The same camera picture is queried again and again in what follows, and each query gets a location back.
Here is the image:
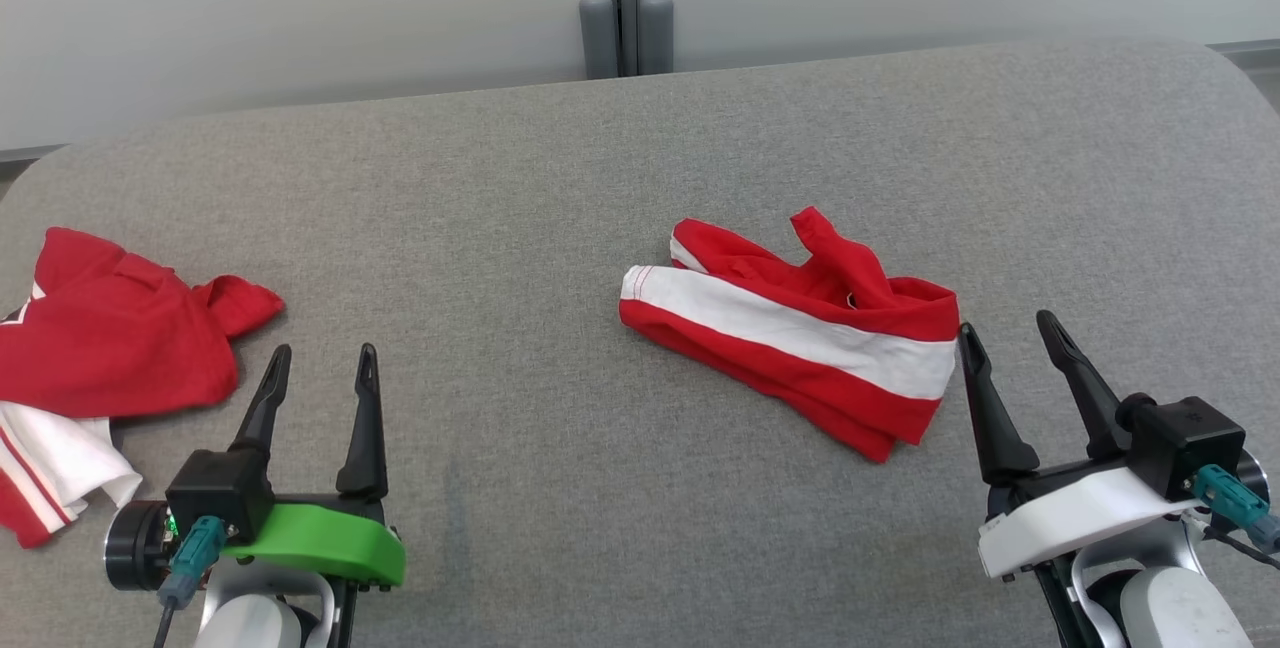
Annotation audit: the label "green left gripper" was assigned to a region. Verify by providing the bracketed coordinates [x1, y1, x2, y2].
[220, 343, 407, 593]

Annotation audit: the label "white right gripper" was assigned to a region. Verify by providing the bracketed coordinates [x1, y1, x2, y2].
[958, 310, 1201, 581]

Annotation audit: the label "red white shirt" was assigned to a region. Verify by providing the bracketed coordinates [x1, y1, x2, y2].
[0, 226, 287, 550]

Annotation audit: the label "red white striped shorts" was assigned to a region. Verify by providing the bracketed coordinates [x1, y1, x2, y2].
[618, 206, 962, 465]

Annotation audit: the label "teal plug left arm cable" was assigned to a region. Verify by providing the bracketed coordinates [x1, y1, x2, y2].
[150, 516, 230, 648]

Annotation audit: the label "teal plug arm cable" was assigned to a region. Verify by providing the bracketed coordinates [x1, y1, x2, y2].
[1191, 464, 1280, 569]
[150, 516, 230, 648]

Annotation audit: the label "teal plug right arm cable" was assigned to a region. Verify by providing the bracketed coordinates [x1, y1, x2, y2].
[1191, 464, 1280, 569]

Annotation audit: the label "grey double metal post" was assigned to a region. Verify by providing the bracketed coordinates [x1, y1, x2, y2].
[578, 0, 676, 81]

